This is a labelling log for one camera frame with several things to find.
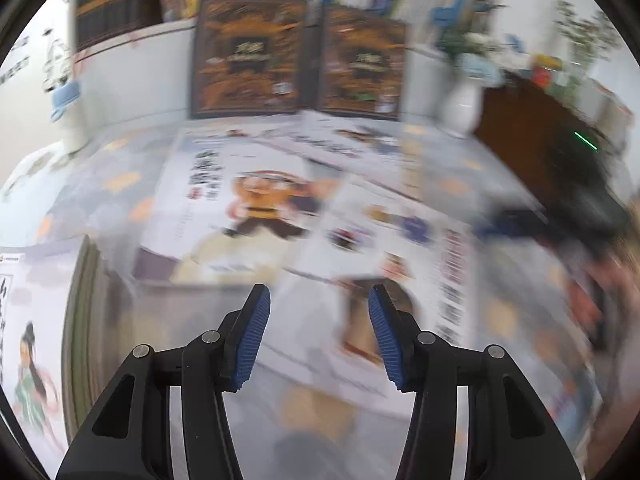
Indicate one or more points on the white ribbed vase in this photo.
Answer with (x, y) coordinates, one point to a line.
(462, 110)

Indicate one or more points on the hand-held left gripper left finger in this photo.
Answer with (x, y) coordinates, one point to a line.
(252, 345)

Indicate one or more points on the green leafy plant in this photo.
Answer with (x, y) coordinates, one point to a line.
(585, 35)

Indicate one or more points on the white bookshelf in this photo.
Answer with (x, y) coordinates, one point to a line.
(135, 80)

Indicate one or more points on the white book green dress girl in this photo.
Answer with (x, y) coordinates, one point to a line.
(30, 310)

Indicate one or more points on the white book black brush title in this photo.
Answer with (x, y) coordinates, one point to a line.
(240, 200)

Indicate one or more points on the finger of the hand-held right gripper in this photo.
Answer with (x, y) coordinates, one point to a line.
(515, 222)

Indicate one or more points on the stack of thin books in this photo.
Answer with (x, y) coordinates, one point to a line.
(85, 335)

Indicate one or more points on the ginkgo patterned tablecloth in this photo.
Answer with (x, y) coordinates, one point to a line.
(310, 420)

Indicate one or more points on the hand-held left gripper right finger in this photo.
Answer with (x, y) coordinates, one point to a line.
(387, 345)

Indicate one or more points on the colourful toys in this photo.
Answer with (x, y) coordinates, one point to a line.
(547, 67)

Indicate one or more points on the dark ornate encyclopedia book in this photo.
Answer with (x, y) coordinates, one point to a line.
(245, 60)
(362, 65)

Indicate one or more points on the row of dark bound volumes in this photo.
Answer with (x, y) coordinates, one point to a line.
(115, 5)

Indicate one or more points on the white bottle blue lid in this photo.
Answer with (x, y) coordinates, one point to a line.
(75, 120)

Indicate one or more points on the dark wooden cabinet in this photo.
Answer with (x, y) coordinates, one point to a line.
(525, 130)

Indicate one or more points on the white book small figure pictures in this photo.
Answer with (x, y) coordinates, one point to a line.
(400, 260)

